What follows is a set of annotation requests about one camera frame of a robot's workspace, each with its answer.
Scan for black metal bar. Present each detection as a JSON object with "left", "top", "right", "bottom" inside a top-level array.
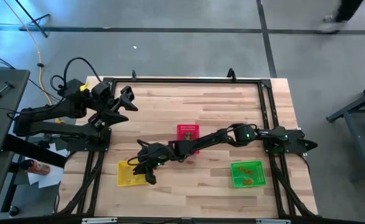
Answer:
[{"left": 1, "top": 133, "right": 68, "bottom": 169}]

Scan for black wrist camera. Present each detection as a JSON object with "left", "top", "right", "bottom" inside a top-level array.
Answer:
[
  {"left": 138, "top": 144, "right": 155, "bottom": 160},
  {"left": 91, "top": 82, "right": 111, "bottom": 101}
]

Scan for black tripod legs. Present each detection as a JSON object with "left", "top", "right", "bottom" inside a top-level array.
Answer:
[{"left": 14, "top": 0, "right": 52, "bottom": 39}]

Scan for red plastic basket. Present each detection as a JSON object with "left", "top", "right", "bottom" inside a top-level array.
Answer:
[{"left": 176, "top": 124, "right": 201, "bottom": 156}]

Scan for grey metal cart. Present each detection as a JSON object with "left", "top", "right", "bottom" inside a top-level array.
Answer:
[{"left": 325, "top": 79, "right": 365, "bottom": 183}]

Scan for yellow floor cable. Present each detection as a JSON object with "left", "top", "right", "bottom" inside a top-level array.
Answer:
[{"left": 2, "top": 0, "right": 65, "bottom": 124}]

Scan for black cable bundle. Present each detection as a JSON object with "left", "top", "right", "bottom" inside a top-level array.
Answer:
[
  {"left": 268, "top": 154, "right": 317, "bottom": 218},
  {"left": 57, "top": 151, "right": 105, "bottom": 216}
]

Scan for orange bottle with black cap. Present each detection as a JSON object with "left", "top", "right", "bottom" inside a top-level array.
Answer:
[{"left": 19, "top": 158, "right": 51, "bottom": 176}]

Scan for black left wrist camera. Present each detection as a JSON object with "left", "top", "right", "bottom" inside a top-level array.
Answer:
[{"left": 91, "top": 82, "right": 111, "bottom": 101}]

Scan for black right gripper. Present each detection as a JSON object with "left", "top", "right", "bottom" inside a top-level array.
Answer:
[{"left": 132, "top": 142, "right": 176, "bottom": 186}]

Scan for white metal hinge plate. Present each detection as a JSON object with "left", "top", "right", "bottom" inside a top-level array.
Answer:
[
  {"left": 255, "top": 218, "right": 292, "bottom": 224},
  {"left": 81, "top": 217, "right": 118, "bottom": 224}
]

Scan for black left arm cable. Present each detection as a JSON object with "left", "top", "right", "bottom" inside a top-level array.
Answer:
[{"left": 50, "top": 57, "right": 104, "bottom": 94}]

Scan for person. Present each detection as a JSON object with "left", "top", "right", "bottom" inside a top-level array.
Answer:
[{"left": 316, "top": 0, "right": 364, "bottom": 34}]

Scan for yellow plastic basket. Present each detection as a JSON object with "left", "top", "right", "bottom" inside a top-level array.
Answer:
[{"left": 116, "top": 159, "right": 151, "bottom": 188}]

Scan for white paper sheets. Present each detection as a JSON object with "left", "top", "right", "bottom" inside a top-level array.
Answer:
[{"left": 26, "top": 141, "right": 69, "bottom": 189}]

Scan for black floor cables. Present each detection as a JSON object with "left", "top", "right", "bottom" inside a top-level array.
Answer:
[{"left": 0, "top": 49, "right": 64, "bottom": 108}]

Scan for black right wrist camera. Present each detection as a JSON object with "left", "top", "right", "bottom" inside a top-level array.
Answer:
[{"left": 138, "top": 144, "right": 155, "bottom": 160}]

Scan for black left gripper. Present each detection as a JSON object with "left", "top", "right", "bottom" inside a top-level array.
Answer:
[{"left": 87, "top": 81, "right": 139, "bottom": 129}]

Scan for dark grey side table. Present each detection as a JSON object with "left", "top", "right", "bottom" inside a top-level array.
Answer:
[{"left": 0, "top": 68, "right": 31, "bottom": 220}]

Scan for black aluminium table frame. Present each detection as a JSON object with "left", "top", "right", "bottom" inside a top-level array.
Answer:
[{"left": 53, "top": 76, "right": 319, "bottom": 219}]

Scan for green plastic basket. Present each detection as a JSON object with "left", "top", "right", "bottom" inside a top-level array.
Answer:
[{"left": 230, "top": 160, "right": 267, "bottom": 189}]

